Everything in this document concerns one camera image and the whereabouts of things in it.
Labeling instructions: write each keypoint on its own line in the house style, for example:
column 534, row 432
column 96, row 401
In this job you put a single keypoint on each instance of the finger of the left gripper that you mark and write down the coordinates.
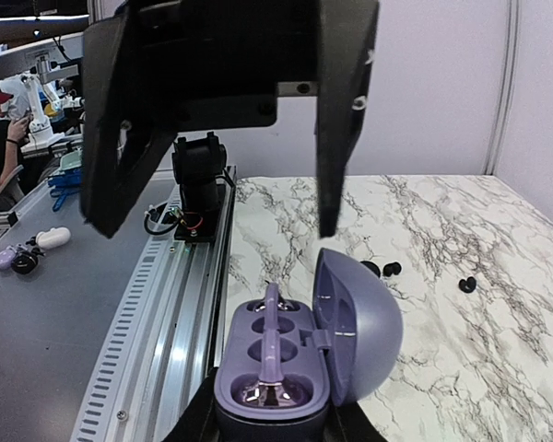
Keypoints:
column 345, row 53

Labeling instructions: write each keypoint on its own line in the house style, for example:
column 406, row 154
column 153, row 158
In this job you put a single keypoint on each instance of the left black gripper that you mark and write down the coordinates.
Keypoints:
column 184, row 66

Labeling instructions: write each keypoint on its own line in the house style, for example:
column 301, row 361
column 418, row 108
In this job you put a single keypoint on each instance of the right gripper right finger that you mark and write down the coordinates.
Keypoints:
column 349, row 423

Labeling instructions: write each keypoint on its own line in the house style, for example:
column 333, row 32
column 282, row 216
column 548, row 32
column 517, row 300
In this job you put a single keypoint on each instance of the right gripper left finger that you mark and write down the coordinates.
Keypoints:
column 198, row 422

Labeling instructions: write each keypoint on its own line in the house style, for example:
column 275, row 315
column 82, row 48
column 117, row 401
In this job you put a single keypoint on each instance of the purple earbud charging case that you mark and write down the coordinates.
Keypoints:
column 343, row 347

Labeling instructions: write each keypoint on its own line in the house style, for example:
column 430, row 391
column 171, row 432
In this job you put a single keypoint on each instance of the purple earbud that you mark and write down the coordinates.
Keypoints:
column 273, row 307
column 271, row 389

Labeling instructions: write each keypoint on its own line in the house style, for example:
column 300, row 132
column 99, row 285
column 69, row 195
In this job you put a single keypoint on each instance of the black earbud charging case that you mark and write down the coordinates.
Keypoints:
column 373, row 267

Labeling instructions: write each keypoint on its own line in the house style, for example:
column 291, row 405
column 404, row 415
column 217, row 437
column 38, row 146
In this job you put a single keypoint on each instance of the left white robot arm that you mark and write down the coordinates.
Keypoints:
column 198, row 170

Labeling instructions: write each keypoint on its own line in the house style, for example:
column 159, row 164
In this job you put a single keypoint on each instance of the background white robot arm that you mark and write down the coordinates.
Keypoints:
column 26, row 89

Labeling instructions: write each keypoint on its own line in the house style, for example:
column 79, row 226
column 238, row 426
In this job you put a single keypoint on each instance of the white earbud case on bench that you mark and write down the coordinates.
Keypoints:
column 53, row 238

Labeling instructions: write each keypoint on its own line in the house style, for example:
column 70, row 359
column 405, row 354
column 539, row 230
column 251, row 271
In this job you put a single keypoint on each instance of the black and purple earbud case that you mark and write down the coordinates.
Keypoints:
column 20, row 259

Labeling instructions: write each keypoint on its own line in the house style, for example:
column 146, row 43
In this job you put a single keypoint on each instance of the green tray on bench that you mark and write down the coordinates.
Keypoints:
column 71, row 162

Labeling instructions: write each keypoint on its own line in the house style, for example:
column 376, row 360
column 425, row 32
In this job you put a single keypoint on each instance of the aluminium front rail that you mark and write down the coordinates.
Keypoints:
column 164, row 337

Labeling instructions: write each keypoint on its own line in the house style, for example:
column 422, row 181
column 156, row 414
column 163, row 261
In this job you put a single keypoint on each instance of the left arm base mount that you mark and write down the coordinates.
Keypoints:
column 173, row 218

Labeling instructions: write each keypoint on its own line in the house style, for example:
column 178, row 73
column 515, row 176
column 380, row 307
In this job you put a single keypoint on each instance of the right aluminium corner post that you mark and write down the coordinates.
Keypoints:
column 506, row 89

